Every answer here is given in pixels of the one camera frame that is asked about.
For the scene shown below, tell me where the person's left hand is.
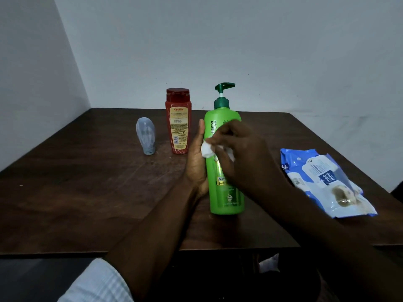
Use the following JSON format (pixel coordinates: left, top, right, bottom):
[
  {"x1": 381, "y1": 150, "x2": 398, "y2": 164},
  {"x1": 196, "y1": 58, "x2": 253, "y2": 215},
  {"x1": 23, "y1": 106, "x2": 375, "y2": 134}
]
[{"x1": 183, "y1": 119, "x2": 210, "y2": 198}]

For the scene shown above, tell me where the person's right hand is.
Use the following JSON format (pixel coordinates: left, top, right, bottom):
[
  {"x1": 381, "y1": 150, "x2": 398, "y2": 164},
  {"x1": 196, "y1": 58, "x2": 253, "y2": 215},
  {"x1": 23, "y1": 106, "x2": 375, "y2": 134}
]
[{"x1": 205, "y1": 120, "x2": 285, "y2": 202}]

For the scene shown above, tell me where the white wet wipe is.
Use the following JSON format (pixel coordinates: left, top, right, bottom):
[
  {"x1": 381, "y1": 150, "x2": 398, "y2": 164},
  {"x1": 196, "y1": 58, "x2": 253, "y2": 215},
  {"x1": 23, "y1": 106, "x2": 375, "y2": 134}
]
[{"x1": 200, "y1": 140, "x2": 235, "y2": 163}]

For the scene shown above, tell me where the green pump shampoo bottle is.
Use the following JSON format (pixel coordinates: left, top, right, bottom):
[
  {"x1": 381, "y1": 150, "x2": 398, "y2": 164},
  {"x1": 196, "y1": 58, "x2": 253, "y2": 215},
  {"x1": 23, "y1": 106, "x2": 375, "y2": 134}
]
[{"x1": 203, "y1": 82, "x2": 245, "y2": 215}]

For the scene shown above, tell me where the person's left forearm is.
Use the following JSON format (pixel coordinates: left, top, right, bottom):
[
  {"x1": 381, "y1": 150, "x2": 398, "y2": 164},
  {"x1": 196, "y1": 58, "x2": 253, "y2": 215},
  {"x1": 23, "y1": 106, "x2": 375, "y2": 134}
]
[{"x1": 104, "y1": 177, "x2": 202, "y2": 301}]

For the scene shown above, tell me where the person's right forearm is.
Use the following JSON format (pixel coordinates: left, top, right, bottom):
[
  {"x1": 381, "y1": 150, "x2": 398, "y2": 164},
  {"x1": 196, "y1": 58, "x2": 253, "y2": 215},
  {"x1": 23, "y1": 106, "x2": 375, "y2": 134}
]
[{"x1": 256, "y1": 181, "x2": 403, "y2": 302}]

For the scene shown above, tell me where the red shampoo bottle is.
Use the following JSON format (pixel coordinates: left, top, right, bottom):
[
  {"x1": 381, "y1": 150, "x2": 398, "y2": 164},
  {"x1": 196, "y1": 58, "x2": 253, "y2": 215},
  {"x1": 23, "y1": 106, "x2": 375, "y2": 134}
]
[{"x1": 165, "y1": 88, "x2": 192, "y2": 154}]

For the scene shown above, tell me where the grey translucent tube bottle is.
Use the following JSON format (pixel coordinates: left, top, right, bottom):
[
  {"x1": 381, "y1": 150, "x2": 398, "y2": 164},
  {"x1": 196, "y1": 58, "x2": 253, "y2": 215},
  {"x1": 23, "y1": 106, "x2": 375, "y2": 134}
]
[{"x1": 136, "y1": 117, "x2": 156, "y2": 155}]

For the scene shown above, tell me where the blue wet wipes packet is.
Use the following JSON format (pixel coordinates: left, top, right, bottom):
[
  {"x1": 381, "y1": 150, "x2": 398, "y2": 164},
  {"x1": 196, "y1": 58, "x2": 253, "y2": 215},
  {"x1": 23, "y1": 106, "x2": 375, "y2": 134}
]
[{"x1": 280, "y1": 148, "x2": 378, "y2": 219}]

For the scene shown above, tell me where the crumpled white tissue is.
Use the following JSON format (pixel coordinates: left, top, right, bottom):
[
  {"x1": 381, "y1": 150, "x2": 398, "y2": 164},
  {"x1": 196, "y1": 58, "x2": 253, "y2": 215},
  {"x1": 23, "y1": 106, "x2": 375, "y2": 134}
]
[{"x1": 259, "y1": 254, "x2": 280, "y2": 273}]

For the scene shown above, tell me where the white shirt sleeve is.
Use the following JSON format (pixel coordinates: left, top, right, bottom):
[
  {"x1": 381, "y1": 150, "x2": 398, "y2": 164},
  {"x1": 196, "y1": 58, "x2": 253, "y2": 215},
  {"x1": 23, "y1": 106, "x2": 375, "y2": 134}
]
[{"x1": 58, "y1": 258, "x2": 134, "y2": 302}]

